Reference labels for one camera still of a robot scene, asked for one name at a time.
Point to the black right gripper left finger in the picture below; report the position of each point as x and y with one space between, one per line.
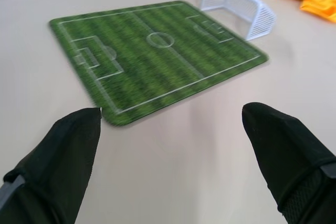
60 161

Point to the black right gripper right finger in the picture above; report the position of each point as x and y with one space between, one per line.
286 155

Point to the green soccer field mat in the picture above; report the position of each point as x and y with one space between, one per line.
155 56

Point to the white miniature soccer goal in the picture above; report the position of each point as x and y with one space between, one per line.
236 9

